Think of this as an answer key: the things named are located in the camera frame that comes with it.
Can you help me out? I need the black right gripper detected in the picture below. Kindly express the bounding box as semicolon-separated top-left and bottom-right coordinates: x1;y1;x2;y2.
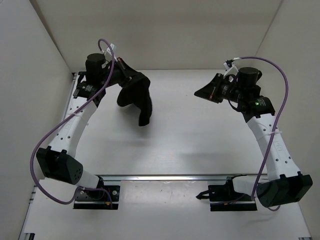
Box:
194;74;244;105

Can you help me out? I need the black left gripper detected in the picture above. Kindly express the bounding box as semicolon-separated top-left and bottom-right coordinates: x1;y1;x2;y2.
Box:
103;54;147;86

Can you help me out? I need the black skirt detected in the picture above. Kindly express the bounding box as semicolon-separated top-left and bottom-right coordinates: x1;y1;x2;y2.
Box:
117;71;153;127

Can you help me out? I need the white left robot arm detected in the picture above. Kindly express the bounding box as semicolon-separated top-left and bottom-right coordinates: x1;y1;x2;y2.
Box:
35;53;138;199

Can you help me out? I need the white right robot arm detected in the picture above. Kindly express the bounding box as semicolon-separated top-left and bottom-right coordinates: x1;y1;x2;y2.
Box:
194;67;313;208

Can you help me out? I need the left blue corner label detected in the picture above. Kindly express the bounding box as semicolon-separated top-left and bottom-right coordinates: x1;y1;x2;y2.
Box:
78;71;86;76

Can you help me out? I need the aluminium left side rail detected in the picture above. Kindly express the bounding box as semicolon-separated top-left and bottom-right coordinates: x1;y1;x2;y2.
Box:
46;72;77;176

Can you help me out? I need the aluminium rail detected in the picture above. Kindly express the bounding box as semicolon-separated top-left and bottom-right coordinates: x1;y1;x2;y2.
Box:
46;72;77;176
99;174;245;183

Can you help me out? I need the aluminium front rail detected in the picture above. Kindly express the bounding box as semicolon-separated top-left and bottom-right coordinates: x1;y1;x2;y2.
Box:
99;174;245;183

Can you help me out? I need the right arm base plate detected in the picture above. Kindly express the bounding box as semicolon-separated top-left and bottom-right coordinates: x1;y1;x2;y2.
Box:
196;179;258;212

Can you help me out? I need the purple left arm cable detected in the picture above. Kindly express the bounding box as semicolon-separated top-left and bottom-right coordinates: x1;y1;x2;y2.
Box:
29;38;120;205

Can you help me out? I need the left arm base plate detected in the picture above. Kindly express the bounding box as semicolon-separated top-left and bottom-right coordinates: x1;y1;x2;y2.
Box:
73;181;121;210

